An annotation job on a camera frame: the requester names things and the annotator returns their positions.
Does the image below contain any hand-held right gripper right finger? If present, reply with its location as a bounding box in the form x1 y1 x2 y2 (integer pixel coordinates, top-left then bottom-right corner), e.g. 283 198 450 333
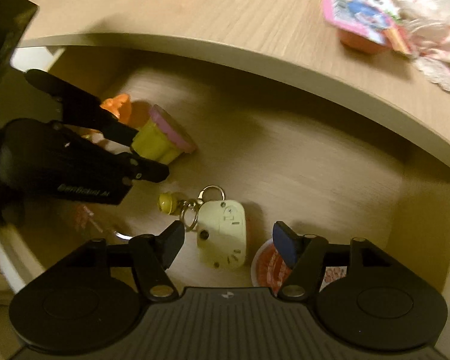
272 222 385 298

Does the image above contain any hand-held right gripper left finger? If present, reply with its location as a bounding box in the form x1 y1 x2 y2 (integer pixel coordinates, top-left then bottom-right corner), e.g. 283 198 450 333
75 220 185 298

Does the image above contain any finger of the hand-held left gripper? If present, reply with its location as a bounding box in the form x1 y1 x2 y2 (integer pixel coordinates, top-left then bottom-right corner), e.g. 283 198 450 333
24 69 139 147
124 152 170 184

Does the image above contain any yellow toy cup pink lid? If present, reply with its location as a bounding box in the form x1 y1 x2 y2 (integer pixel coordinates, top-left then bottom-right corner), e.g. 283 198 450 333
130 104 198 166

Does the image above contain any red white snack cup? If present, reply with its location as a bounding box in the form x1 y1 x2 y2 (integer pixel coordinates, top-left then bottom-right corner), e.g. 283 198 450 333
250 239 299 295

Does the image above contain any cream toy camera keychain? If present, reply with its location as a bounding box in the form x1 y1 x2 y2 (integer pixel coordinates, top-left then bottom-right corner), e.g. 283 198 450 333
158 185 247 270

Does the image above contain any white drawer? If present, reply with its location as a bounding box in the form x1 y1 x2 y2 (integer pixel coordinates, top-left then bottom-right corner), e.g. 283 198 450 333
0 45 450 297

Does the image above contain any orange toy figure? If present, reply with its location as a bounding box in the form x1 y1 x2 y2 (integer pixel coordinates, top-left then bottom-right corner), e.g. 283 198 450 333
77 94 133 154

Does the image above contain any small pink patterned packet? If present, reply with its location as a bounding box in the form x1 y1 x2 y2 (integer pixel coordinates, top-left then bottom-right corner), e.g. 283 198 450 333
320 265 349 291

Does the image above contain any clear packet red print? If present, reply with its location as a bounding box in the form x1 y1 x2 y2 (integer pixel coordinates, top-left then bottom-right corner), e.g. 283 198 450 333
73 204 98 233

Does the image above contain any large pink printed packet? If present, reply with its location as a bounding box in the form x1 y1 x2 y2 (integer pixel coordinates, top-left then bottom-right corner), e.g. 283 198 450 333
318 0 413 55

